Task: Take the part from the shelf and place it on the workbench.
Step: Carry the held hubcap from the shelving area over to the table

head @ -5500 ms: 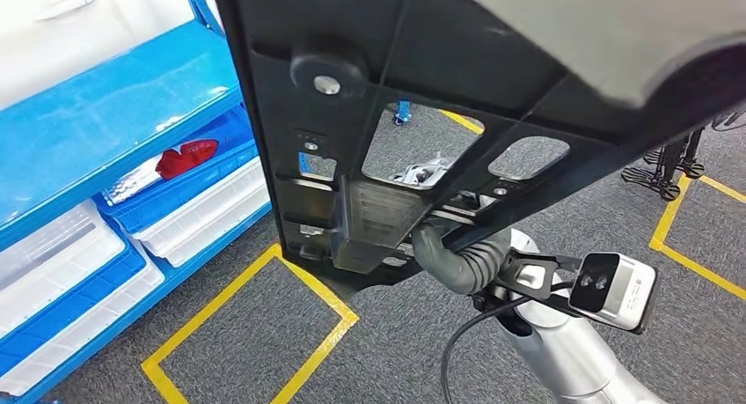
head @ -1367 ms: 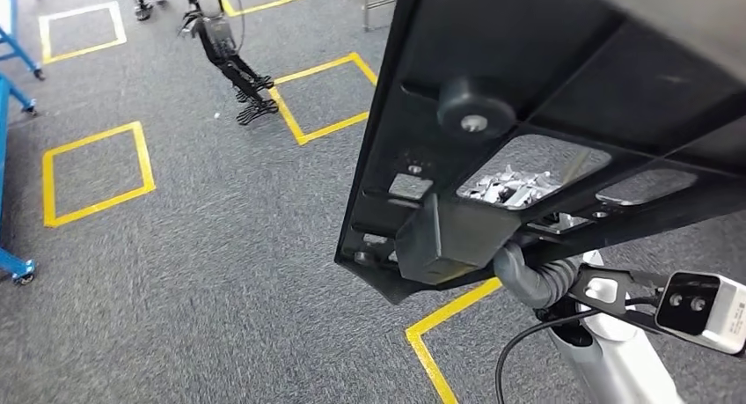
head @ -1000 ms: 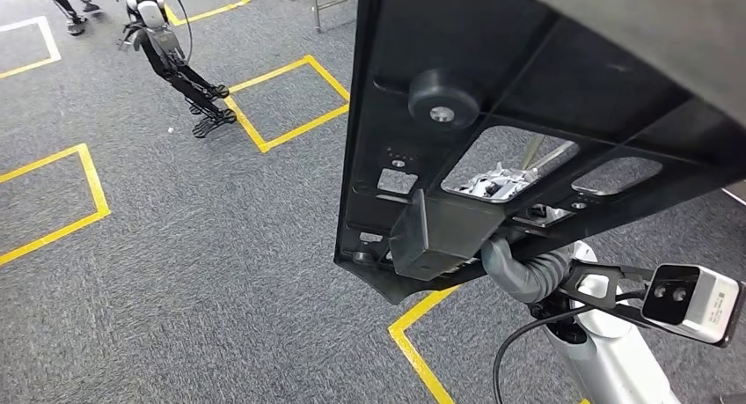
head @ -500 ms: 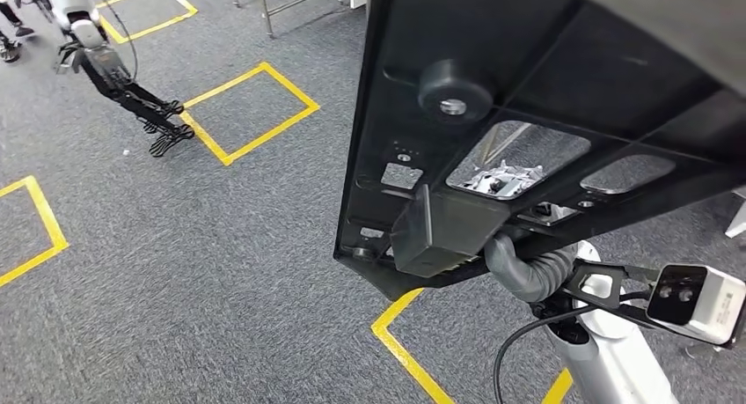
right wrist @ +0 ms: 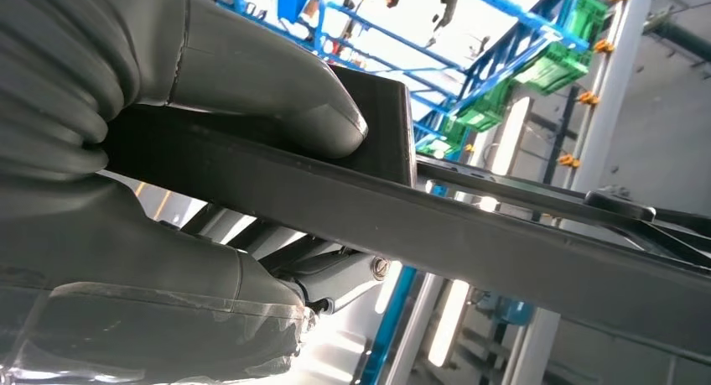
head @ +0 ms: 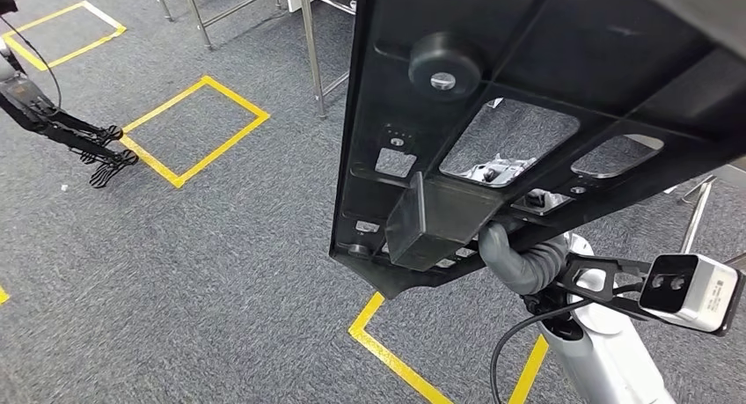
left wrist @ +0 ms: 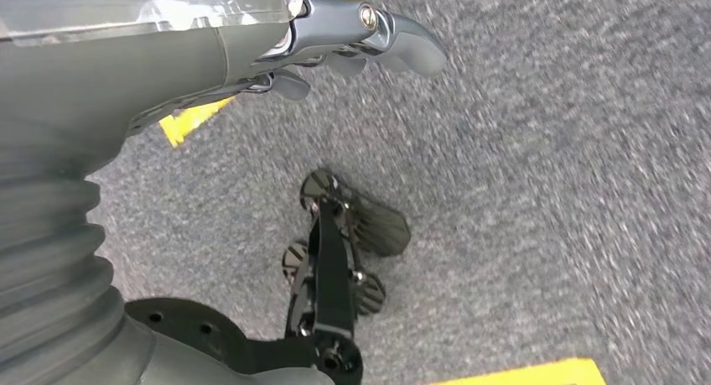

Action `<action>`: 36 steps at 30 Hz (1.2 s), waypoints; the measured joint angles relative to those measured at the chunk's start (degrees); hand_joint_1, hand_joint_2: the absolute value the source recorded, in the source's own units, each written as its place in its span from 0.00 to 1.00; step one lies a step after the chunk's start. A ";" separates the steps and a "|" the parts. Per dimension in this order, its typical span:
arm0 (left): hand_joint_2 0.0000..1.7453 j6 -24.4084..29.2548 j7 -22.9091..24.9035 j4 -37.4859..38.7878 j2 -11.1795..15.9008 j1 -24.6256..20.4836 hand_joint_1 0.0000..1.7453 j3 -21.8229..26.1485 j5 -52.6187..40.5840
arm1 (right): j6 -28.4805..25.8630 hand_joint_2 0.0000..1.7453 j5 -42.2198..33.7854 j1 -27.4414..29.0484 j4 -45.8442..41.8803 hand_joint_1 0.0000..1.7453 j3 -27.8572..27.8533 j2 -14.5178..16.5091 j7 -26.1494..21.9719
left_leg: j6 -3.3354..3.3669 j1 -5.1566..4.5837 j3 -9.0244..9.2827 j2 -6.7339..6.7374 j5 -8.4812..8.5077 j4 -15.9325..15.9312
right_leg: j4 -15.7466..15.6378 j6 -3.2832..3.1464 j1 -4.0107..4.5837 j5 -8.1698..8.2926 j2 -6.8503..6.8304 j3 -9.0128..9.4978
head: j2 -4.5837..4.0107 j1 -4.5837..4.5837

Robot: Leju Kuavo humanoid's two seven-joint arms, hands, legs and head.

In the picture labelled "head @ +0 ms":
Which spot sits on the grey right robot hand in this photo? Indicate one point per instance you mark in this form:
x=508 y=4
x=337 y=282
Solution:
x=501 y=255

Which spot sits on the stainless steel table frame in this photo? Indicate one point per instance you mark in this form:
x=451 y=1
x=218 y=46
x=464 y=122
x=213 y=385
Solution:
x=696 y=220
x=312 y=51
x=195 y=16

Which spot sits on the black robot leg with foot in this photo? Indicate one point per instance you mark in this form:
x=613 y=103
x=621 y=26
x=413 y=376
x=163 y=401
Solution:
x=35 y=113

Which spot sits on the black camera bracket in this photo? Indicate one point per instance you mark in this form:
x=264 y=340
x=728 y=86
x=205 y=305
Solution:
x=626 y=265

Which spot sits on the black plastic frame part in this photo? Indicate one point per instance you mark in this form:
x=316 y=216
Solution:
x=408 y=16

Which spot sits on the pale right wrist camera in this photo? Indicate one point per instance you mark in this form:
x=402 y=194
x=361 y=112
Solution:
x=699 y=296

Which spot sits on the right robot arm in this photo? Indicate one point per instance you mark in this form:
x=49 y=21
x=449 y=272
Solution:
x=606 y=366

